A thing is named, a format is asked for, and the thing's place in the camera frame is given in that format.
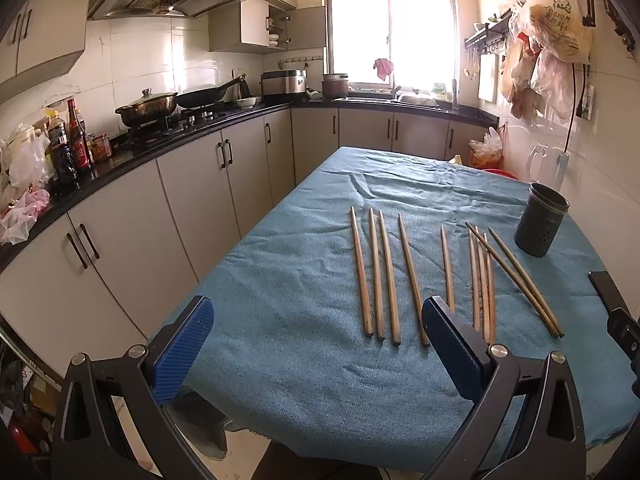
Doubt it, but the dark cylindrical utensil holder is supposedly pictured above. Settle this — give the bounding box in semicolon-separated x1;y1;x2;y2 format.
514;182;570;258

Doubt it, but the kitchen sink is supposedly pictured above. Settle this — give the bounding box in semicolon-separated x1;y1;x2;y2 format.
348;89;439;108

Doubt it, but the black smartphone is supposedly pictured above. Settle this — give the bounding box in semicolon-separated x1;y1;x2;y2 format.
588;271;630;314

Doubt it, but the clear glass pitcher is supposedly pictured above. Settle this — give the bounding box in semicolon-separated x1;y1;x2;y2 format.
525;144;570;192

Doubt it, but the red plastic basin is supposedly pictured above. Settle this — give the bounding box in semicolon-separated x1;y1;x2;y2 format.
483;168;518;180

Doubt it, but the orange bag by cabinet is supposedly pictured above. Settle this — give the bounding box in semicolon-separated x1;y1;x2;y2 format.
469;127;503;169

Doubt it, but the pink plastic bag on counter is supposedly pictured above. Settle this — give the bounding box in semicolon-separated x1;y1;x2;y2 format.
0;188;50;245

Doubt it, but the blue table cloth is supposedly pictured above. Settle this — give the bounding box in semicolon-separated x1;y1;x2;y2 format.
164;145;640;474

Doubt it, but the dark soy sauce bottle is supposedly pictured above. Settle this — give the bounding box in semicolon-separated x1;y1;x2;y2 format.
46;110;79;195

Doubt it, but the red label sauce bottle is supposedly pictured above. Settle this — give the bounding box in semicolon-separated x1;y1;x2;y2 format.
67;98;93;174

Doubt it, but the white plastic bag on counter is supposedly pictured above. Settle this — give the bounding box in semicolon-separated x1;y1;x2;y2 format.
1;124;53;210

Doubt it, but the gas stove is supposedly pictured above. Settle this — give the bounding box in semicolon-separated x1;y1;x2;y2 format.
111;102;259;153

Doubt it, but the yellow printed plastic bag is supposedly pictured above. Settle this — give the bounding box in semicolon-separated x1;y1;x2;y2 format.
518;0;592;65

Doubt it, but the lidded cooking pot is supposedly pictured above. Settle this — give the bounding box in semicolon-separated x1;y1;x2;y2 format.
115;88;178;128

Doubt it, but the pink cloth at window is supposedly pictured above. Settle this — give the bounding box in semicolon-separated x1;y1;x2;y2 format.
373;58;394;81

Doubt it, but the black wok pan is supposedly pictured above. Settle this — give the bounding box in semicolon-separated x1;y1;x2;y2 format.
175;74;246;110

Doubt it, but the brown ceramic pot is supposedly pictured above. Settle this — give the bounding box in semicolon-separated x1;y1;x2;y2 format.
322;73;349;100

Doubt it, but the small white bowl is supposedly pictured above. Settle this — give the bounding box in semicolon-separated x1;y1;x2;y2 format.
235;96;258;108

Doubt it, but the silver rice cooker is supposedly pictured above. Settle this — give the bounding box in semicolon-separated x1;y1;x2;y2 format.
260;70;307;96

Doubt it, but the white wall socket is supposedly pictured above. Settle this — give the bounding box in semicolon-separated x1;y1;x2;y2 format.
580;84;594;122

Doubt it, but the black power cable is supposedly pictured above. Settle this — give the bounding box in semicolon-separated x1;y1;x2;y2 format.
562;62;589;156

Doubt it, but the black wall rack shelf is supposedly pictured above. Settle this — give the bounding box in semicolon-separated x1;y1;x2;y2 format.
464;10;512;52

